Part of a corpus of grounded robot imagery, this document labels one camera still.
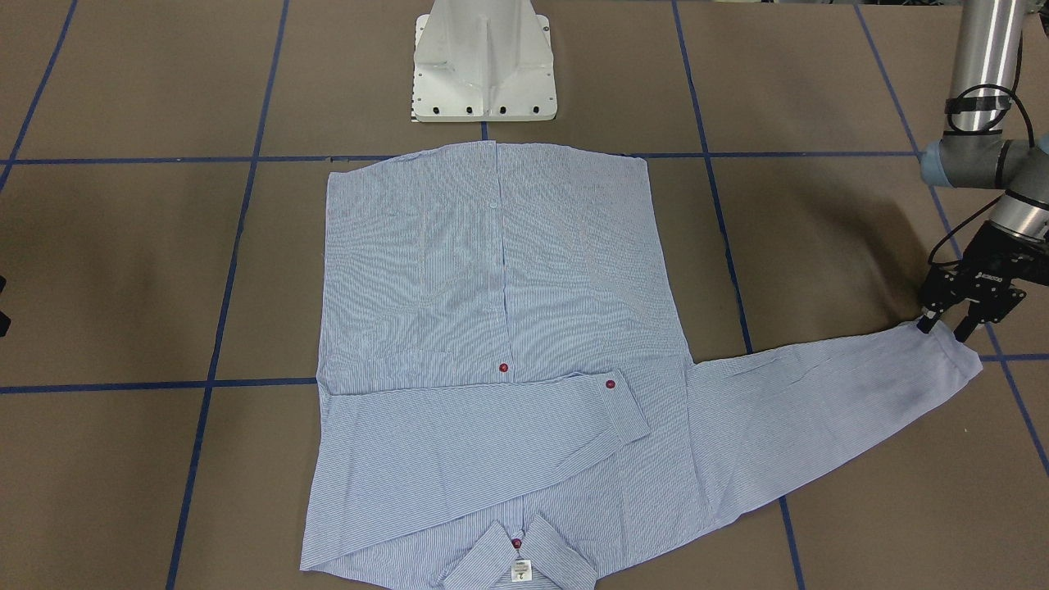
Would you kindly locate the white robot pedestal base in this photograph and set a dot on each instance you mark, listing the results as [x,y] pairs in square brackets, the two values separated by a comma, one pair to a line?
[483,61]

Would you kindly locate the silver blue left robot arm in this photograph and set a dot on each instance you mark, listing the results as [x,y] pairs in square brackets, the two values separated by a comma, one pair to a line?
[988,142]

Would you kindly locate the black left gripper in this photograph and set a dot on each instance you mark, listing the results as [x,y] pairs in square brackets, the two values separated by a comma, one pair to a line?
[996,260]

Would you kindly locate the light blue striped shirt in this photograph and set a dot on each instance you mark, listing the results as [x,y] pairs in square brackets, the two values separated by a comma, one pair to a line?
[507,397]

